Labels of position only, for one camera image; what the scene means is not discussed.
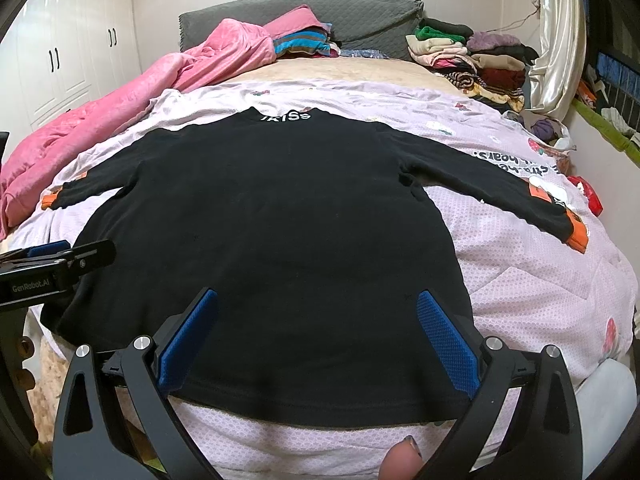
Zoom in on pink strawberry print quilt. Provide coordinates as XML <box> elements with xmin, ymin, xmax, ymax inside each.
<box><xmin>1</xmin><ymin>80</ymin><xmax>638</xmax><ymax>479</ymax></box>

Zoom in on pink fleece blanket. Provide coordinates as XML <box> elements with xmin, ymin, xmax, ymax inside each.
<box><xmin>1</xmin><ymin>18</ymin><xmax>277</xmax><ymax>237</ymax></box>

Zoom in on striped folded clothes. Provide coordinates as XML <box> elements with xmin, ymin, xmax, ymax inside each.
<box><xmin>264</xmin><ymin>4</ymin><xmax>341</xmax><ymax>58</ymax></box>

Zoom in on green window ledge cloth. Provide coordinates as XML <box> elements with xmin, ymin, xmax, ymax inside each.
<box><xmin>572</xmin><ymin>99</ymin><xmax>640</xmax><ymax>167</ymax></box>

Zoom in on pile of folded clothes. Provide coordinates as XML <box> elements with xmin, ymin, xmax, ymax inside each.
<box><xmin>406</xmin><ymin>18</ymin><xmax>538</xmax><ymax>113</ymax></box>

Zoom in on beige bed sheet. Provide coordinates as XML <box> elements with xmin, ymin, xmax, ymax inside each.
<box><xmin>228</xmin><ymin>58</ymin><xmax>463</xmax><ymax>96</ymax></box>

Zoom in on bag with purple cloth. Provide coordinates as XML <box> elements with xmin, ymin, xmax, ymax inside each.
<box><xmin>502</xmin><ymin>110</ymin><xmax>575</xmax><ymax>151</ymax></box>

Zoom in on grey quilted headboard cover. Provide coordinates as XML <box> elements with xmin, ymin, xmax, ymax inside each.
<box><xmin>178</xmin><ymin>0</ymin><xmax>424</xmax><ymax>61</ymax></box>

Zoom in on cream satin curtain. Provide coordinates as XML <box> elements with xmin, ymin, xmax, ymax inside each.
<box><xmin>529</xmin><ymin>0</ymin><xmax>587</xmax><ymax>120</ymax></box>

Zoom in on black sweater orange cuffs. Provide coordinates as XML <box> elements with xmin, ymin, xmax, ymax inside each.
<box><xmin>41</xmin><ymin>109</ymin><xmax>587</xmax><ymax>429</ymax></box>

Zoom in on white wardrobe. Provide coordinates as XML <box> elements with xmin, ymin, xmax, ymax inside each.
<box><xmin>1</xmin><ymin>0</ymin><xmax>141</xmax><ymax>159</ymax></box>

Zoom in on right hand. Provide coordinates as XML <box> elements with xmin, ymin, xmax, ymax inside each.
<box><xmin>378</xmin><ymin>436</ymin><xmax>424</xmax><ymax>480</ymax></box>

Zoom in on red plastic bag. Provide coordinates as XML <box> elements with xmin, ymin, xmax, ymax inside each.
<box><xmin>567</xmin><ymin>176</ymin><xmax>603</xmax><ymax>217</ymax></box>

